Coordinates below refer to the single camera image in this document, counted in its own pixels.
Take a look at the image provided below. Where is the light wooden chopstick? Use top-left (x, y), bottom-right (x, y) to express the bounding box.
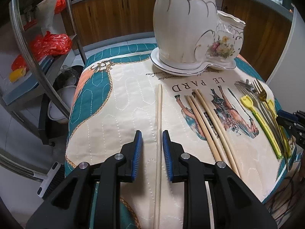
top-left (153, 84), bottom-right (163, 228)
top-left (186, 96), bottom-right (222, 162)
top-left (190, 96), bottom-right (227, 163)
top-left (192, 89), bottom-right (240, 177)
top-left (195, 89), bottom-right (242, 178)

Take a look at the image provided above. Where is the wooden kitchen counter cabinet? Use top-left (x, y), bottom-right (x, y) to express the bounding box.
top-left (71, 0), bottom-right (293, 80)

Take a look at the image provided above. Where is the yellow plastic utensil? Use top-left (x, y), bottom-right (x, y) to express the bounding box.
top-left (267, 99), bottom-right (292, 158)

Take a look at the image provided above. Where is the gold metal fork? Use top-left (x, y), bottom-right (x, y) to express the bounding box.
top-left (253, 79), bottom-right (289, 172)

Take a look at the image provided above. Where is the yellow green plastic spoon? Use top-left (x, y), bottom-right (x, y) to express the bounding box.
top-left (240, 95), bottom-right (283, 159)

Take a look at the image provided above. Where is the silver metal fork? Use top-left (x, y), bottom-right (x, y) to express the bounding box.
top-left (235, 81), bottom-right (282, 153)

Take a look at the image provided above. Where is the quilted teal cream table mat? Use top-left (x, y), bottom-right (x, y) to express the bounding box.
top-left (66, 44), bottom-right (299, 228)

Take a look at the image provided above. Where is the white bowl under shelf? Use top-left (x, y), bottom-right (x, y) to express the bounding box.
top-left (47, 85), bottom-right (78, 125)

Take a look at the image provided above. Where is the white floral ceramic utensil holder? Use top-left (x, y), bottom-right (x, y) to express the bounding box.
top-left (153, 0), bottom-right (246, 70)

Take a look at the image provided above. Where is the yellow object on shelf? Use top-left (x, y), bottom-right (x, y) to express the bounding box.
top-left (9, 67), bottom-right (27, 83)

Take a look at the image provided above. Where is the white ceramic saucer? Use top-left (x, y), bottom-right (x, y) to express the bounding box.
top-left (150, 47), bottom-right (237, 77)

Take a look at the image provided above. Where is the red plastic bag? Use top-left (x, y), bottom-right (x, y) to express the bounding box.
top-left (30, 31), bottom-right (72, 62)

